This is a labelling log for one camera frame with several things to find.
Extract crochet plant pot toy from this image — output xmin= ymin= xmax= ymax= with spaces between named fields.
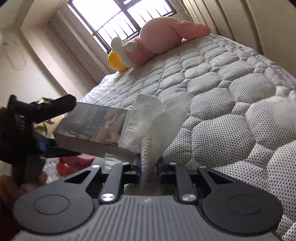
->
xmin=56 ymin=154 xmax=95 ymax=177

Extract silver rectangular box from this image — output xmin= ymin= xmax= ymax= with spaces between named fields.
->
xmin=53 ymin=102 xmax=136 ymax=162

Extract white paper towel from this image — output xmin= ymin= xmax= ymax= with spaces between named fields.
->
xmin=122 ymin=93 xmax=193 ymax=185

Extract person's hand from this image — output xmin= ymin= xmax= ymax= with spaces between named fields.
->
xmin=0 ymin=172 xmax=48 ymax=241

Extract yellow tote bag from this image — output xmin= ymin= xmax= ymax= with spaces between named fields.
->
xmin=33 ymin=97 xmax=67 ymax=137

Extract beige curtain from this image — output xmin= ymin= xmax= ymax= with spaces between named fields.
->
xmin=49 ymin=3 xmax=114 ymax=83

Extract white quilted mattress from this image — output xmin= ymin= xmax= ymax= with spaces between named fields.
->
xmin=82 ymin=34 xmax=295 ymax=240

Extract yellow plush toy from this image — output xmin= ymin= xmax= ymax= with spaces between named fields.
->
xmin=107 ymin=50 xmax=128 ymax=72

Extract black framed window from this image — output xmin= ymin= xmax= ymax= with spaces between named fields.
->
xmin=68 ymin=0 xmax=177 ymax=53

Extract pink white plush rabbit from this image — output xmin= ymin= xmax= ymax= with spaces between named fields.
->
xmin=111 ymin=16 xmax=211 ymax=68

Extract beige padded headboard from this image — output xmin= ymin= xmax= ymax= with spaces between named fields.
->
xmin=183 ymin=0 xmax=295 ymax=76

